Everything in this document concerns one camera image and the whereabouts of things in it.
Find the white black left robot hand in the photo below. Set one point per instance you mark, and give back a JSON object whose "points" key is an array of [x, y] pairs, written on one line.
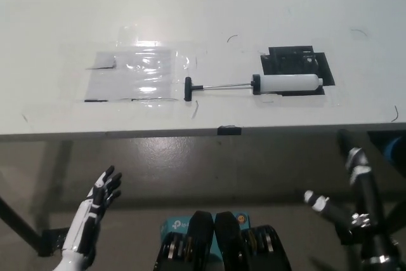
{"points": [[83, 220]]}

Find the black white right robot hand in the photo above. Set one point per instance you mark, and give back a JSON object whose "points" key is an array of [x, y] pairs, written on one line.
{"points": [[364, 188]]}

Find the black floor foot plate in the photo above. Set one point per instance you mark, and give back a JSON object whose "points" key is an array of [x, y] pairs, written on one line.
{"points": [[49, 242], [346, 238]]}

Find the blue round object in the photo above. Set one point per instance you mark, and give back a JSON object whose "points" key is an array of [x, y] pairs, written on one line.
{"points": [[396, 150]]}

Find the black table leg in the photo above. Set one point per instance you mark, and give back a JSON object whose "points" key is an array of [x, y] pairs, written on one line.
{"points": [[19, 220]]}

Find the teal router box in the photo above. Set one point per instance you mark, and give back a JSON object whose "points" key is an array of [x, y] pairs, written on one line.
{"points": [[172, 225]]}

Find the black tape strip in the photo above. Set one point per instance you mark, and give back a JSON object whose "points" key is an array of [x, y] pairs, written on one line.
{"points": [[230, 130]]}

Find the clear plastic sheet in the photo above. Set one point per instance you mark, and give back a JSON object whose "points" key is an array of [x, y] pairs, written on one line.
{"points": [[133, 80]]}

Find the black pump holder fixture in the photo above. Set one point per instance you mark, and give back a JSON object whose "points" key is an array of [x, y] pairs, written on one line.
{"points": [[285, 61]]}

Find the transparent plastic film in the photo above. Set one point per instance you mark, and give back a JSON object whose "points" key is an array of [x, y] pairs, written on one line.
{"points": [[184, 61]]}

